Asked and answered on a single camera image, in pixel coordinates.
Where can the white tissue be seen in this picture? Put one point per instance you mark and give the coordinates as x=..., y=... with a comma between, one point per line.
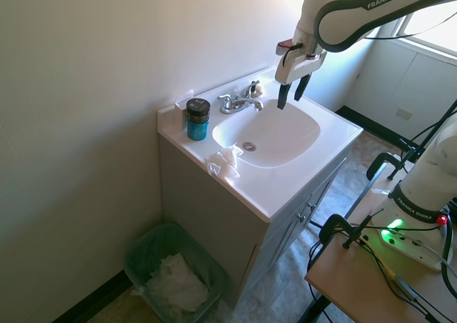
x=225, y=162

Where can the chrome sink drain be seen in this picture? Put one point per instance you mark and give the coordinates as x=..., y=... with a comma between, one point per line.
x=249, y=145

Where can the blue jar with black lid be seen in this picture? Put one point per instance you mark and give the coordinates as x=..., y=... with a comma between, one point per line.
x=197, y=126

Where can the beige wall outlet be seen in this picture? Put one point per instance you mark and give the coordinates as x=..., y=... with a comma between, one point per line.
x=403, y=113

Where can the small metal cabinet knob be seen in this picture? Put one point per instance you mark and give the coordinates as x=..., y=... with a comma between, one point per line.
x=311, y=206
x=301, y=217

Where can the red round button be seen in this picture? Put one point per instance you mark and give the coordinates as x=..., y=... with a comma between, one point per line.
x=443, y=220

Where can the small wrist camera box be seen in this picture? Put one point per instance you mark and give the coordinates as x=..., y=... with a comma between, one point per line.
x=285, y=44

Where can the white paper waste pile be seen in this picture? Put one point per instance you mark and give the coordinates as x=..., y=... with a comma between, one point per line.
x=178, y=283

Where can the green lined trash bin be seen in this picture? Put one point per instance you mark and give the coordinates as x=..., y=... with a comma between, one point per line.
x=141, y=246

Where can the grey vanity cabinet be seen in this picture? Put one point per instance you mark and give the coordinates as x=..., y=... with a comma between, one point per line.
x=221, y=223

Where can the beige seashell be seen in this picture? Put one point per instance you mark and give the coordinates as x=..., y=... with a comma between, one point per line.
x=259, y=91

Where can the bright window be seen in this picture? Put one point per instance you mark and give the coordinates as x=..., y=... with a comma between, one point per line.
x=439, y=33

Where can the black C clamp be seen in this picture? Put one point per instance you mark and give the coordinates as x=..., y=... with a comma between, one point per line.
x=375, y=160
x=333, y=221

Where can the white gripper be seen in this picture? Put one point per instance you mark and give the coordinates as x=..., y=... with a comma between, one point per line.
x=298, y=65

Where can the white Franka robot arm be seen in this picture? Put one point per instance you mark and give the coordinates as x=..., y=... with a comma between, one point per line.
x=310, y=1

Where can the black baseboard strip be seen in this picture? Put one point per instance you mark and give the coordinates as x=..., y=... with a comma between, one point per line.
x=375, y=121
x=93, y=294

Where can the white vanity sink top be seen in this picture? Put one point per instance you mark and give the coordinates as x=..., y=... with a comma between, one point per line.
x=339, y=130

